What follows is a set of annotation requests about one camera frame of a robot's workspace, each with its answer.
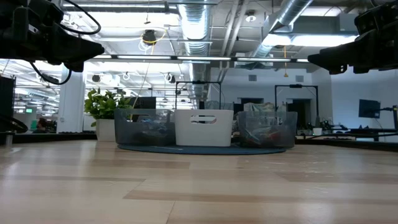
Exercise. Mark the green leafy plant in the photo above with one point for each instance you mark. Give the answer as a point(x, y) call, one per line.
point(102, 105)

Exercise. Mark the black ceiling device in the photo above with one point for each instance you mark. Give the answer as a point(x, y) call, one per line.
point(149, 36)

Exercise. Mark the silver ribbed ceiling duct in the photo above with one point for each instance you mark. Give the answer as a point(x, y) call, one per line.
point(196, 31)

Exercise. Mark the grey wall vent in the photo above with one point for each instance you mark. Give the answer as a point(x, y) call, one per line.
point(252, 77)
point(299, 78)

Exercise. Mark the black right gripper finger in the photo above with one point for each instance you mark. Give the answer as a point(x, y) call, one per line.
point(342, 54)
point(338, 69)

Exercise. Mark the person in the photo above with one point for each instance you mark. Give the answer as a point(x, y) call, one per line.
point(40, 125)

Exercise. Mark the black metal frame stand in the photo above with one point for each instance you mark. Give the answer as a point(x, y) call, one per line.
point(295, 86)

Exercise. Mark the white building pillar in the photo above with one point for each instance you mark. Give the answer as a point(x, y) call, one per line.
point(71, 99)

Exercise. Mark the white plastic bin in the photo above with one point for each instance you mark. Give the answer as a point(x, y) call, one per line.
point(217, 133)

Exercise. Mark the black upright panel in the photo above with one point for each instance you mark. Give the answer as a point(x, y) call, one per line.
point(7, 102)

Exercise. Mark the small black ceiling spotlight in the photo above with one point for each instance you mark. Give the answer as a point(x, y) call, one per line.
point(171, 78)
point(95, 78)

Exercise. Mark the white plant pot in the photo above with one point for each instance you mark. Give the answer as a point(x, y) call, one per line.
point(105, 129)

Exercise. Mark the angled silver ceiling duct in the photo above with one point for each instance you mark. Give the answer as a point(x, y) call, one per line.
point(289, 12)

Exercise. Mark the white crumpled cover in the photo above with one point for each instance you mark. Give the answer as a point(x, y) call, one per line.
point(259, 107)

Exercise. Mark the grey translucent plastic bin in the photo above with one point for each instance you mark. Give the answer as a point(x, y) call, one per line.
point(267, 124)
point(136, 124)

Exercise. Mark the yellow hanging tag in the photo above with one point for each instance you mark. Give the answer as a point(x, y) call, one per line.
point(285, 74)

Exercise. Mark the long ceiling light strip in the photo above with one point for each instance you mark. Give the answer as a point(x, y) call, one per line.
point(202, 58)

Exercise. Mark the round ceiling fixture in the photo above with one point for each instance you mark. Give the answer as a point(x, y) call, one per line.
point(250, 17)

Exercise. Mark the dark computer monitor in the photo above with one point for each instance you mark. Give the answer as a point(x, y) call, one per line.
point(144, 102)

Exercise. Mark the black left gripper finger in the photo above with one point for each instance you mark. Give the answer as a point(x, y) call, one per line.
point(76, 67)
point(77, 49)

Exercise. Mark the dark wall monitor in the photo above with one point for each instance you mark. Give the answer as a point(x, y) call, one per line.
point(369, 108)

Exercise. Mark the small white pot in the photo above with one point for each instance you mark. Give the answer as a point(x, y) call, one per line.
point(317, 131)

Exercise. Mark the dark blue round mat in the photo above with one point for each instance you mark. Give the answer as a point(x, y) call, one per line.
point(202, 150)

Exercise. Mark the black desk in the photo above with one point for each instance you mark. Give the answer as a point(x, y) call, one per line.
point(373, 130)

